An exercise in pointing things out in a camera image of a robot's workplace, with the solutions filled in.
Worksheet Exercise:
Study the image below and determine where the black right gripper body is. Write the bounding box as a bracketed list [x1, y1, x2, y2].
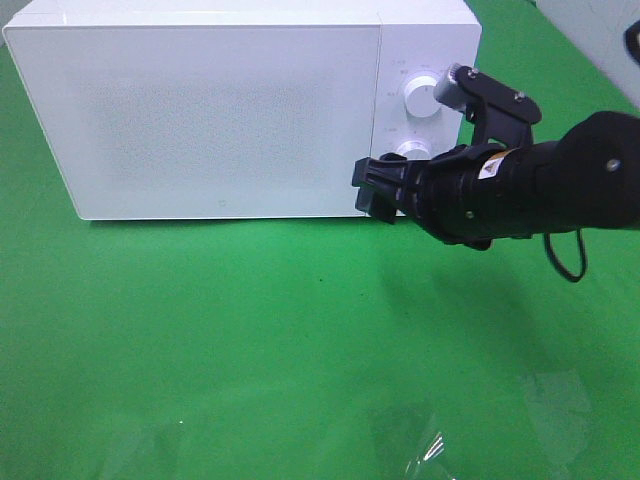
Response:
[408, 143, 505, 250]

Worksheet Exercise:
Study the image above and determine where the white wall panel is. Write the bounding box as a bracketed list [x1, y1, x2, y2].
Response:
[533, 0, 639, 107]

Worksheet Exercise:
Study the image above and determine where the white round knob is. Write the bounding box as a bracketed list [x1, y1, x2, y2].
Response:
[396, 140, 431, 159]
[403, 72, 441, 119]

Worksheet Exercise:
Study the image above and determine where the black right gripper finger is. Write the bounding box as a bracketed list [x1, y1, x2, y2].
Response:
[351, 157, 415, 192]
[355, 186, 405, 224]

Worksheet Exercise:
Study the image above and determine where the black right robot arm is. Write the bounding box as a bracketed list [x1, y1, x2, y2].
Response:
[352, 111, 639, 250]

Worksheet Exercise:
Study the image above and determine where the white microwave oven body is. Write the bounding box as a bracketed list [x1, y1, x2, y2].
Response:
[9, 0, 483, 220]

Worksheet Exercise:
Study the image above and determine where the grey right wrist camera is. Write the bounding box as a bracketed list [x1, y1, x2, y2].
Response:
[433, 64, 542, 149]

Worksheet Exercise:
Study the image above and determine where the white microwave door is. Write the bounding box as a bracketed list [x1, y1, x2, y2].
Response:
[6, 26, 379, 220]

